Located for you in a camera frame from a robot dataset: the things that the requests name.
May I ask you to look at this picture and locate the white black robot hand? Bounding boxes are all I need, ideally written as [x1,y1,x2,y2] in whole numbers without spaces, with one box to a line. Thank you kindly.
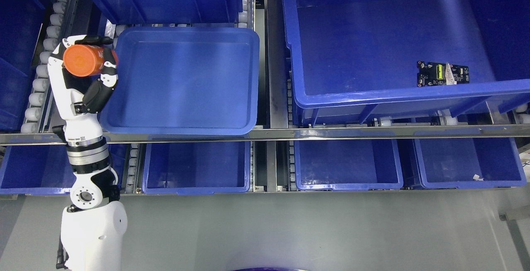
[48,35,118,148]

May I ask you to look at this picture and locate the black circuit board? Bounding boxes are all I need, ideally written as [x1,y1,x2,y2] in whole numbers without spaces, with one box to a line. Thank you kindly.
[417,60,470,87]

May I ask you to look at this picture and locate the steel shelf front rail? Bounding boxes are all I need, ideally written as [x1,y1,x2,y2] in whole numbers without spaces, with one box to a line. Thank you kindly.
[0,124,530,146]

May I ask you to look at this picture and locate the blue bin lower left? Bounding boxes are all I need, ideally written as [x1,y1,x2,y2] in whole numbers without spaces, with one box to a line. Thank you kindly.
[0,144,129,195]

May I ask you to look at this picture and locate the blue bin far left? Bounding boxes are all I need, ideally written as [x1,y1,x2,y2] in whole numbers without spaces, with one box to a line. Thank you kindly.
[0,0,51,132]

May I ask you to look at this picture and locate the white roller track left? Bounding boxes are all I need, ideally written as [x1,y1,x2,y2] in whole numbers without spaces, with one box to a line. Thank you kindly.
[20,0,72,134]

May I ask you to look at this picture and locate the blue bin lower middle-left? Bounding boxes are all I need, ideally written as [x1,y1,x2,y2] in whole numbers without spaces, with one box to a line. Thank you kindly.
[142,141,251,195]

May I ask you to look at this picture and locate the orange cylindrical capacitor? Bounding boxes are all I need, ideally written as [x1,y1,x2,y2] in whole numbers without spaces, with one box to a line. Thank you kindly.
[63,43,118,77]

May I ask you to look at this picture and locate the blue bin lower right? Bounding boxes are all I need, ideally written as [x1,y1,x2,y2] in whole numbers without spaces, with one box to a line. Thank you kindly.
[403,137,528,189]

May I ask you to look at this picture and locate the blue bin lower middle-right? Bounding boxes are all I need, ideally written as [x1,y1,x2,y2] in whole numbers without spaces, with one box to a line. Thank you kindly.
[294,139,404,191]

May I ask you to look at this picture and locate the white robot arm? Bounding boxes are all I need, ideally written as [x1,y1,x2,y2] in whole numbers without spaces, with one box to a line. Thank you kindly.
[55,137,128,271]

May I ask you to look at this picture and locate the shallow blue tray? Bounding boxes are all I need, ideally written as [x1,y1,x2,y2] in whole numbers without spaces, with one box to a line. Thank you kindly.
[99,26,260,136]

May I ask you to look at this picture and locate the large blue bin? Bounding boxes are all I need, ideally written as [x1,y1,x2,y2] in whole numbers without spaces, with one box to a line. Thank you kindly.
[282,0,530,126]

